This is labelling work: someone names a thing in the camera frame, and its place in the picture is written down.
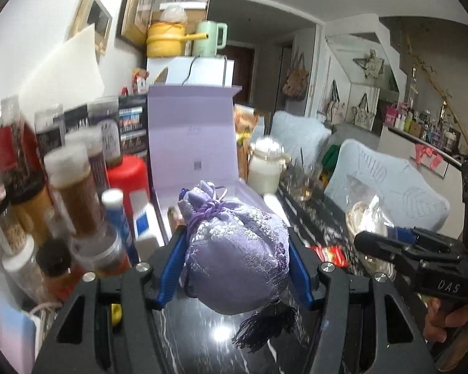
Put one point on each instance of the woven fan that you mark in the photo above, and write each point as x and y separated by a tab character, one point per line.
162	76

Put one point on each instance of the lavender gift box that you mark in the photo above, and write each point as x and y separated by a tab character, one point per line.
191	132

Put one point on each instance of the white ceramic lidded jar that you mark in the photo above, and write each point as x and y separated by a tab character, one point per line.
265	167

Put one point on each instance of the white foam board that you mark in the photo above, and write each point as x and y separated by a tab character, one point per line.
70	70

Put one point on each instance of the orange and green bag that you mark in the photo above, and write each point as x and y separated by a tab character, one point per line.
330	159

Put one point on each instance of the cardboard box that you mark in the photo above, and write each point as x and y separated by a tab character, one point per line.
197	7

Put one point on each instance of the brown tote bag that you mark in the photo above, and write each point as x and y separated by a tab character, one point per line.
296	81

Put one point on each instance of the purple lace sachet pouch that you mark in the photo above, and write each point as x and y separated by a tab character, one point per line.
238	253

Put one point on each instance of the red snack bag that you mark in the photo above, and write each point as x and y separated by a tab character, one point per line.
141	81

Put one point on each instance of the white and blue carton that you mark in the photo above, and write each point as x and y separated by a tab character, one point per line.
144	222

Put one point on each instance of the canvas tote bag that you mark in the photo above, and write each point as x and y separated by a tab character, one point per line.
335	109
363	115

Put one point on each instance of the yellow pot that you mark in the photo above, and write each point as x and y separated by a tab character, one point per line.
163	41

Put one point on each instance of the red canister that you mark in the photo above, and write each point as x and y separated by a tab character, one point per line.
128	181

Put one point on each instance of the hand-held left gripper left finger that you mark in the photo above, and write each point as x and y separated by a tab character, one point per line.
171	267

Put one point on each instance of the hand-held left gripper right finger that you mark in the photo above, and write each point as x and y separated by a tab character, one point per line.
298	267

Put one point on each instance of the cluster of spice jars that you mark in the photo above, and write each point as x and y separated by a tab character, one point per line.
76	187

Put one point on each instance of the black printed package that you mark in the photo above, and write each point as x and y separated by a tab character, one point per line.
132	124

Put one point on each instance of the beige wall box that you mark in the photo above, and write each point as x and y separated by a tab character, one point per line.
95	17

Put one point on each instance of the white fridge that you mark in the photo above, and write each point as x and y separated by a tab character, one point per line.
210	71

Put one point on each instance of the orange snack bag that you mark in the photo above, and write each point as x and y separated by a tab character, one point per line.
245	132

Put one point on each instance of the red packet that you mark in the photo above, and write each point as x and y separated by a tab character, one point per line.
329	255

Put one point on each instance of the green electric kettle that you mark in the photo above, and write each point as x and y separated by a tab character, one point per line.
206	39

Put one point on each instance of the person's right hand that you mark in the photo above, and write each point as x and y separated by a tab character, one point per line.
442	319

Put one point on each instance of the clear plastic bag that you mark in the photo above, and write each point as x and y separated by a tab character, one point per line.
174	13

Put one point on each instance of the pink ribbon bow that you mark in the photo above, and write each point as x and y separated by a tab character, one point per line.
427	156

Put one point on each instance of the gold picture frame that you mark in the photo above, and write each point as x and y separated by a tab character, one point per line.
140	6

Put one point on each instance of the row of cosmetic bottles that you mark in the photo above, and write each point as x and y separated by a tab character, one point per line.
425	124

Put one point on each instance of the drinking glass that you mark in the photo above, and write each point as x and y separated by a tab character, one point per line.
308	183

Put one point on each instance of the white counter cabinet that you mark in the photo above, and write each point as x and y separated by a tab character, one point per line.
397	140

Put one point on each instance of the blue and white tube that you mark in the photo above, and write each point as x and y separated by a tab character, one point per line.
117	218

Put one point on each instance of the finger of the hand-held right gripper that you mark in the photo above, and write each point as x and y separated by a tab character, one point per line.
402	234
378	247

